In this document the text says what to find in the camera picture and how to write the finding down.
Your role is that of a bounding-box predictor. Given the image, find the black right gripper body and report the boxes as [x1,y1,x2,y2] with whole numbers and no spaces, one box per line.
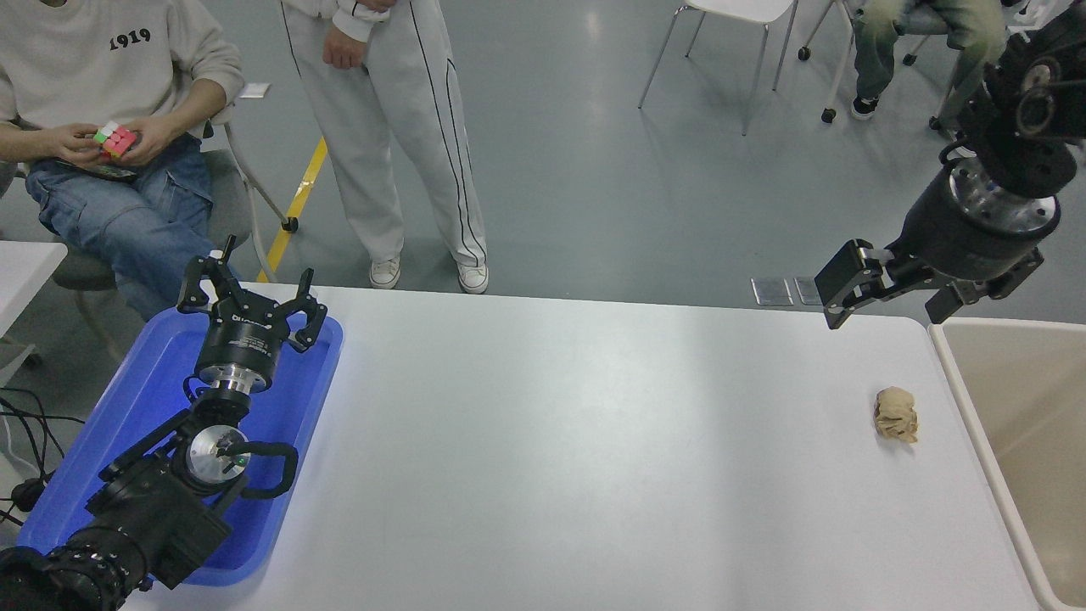
[889,168,1061,281]

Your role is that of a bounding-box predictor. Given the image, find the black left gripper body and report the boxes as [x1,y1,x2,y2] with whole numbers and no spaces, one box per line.
[195,304,284,378]

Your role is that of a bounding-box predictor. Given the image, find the tan paper ball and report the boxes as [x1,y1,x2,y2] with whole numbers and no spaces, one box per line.
[874,387,920,444]

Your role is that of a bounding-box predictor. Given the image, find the colourful puzzle cube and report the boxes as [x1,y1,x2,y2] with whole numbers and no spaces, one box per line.
[93,121,138,160]

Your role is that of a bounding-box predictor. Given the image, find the seated person's left hand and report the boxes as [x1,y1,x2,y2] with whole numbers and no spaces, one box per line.
[117,114,184,169]

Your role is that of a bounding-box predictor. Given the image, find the seated person's right hand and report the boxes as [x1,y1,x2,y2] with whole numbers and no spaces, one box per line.
[42,124,109,167]

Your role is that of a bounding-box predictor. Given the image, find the standing person's left hand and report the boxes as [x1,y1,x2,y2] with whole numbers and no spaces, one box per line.
[322,23,368,71]

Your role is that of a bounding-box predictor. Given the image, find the grey chair with white legs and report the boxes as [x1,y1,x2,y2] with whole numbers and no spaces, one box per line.
[0,102,300,366]

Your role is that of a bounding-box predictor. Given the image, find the blue plastic tray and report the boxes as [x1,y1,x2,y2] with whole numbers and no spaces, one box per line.
[17,305,344,588]

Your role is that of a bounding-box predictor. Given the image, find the large pale bin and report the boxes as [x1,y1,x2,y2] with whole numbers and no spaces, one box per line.
[928,317,1086,611]

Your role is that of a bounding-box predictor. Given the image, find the wheeled office chair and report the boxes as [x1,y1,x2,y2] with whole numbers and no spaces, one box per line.
[798,0,977,131]

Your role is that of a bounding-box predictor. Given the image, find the dark phone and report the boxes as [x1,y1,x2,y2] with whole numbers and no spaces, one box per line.
[72,160,138,182]

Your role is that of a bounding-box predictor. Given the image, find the standing person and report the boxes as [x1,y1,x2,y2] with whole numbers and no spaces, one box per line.
[280,0,490,295]

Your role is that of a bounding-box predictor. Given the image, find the small white table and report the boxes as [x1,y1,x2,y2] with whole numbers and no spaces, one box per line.
[0,240,69,391]

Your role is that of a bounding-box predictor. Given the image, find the seated person in sneakers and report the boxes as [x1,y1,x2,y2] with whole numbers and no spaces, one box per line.
[851,0,1010,121]

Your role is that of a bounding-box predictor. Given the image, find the seated person with cube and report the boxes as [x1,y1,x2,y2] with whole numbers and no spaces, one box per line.
[0,0,247,322]

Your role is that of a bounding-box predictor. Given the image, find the white metal-legged chair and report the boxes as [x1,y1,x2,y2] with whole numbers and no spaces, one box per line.
[638,0,800,137]

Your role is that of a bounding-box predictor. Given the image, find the black floor cables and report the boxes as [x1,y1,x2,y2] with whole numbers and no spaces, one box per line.
[0,387,86,527]

